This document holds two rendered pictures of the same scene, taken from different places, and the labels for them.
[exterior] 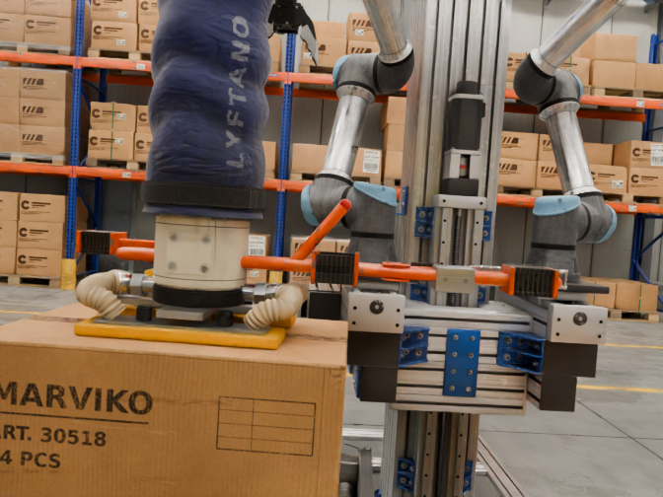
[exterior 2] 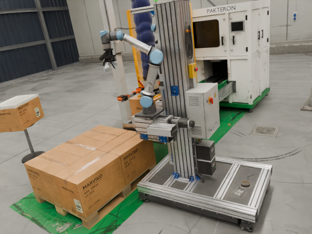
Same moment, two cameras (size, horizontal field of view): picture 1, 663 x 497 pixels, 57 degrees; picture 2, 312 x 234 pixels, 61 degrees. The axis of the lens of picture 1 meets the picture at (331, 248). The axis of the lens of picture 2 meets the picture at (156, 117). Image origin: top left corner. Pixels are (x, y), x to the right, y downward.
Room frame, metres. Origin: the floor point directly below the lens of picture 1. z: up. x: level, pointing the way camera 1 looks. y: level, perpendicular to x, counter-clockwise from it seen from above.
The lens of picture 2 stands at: (3.26, -2.63, 1.91)
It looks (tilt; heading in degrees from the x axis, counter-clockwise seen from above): 20 degrees down; 127
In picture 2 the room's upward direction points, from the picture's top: 8 degrees counter-clockwise
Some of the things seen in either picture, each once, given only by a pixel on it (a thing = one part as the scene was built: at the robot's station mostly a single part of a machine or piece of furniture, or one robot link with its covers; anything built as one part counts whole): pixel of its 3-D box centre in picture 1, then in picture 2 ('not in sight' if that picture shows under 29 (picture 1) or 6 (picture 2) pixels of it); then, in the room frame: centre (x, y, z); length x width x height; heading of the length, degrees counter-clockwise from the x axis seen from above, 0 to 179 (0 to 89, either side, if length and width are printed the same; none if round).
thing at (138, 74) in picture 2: not in sight; (141, 74); (0.45, 0.93, 1.05); 0.87 x 0.10 x 2.10; 140
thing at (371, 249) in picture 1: (371, 250); not in sight; (1.65, -0.11, 1.09); 0.15 x 0.15 x 0.10
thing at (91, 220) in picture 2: not in sight; (98, 180); (0.80, -0.74, 0.07); 1.20 x 1.00 x 0.14; 88
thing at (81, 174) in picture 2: not in sight; (94, 162); (0.80, -0.74, 0.34); 1.20 x 1.00 x 0.40; 88
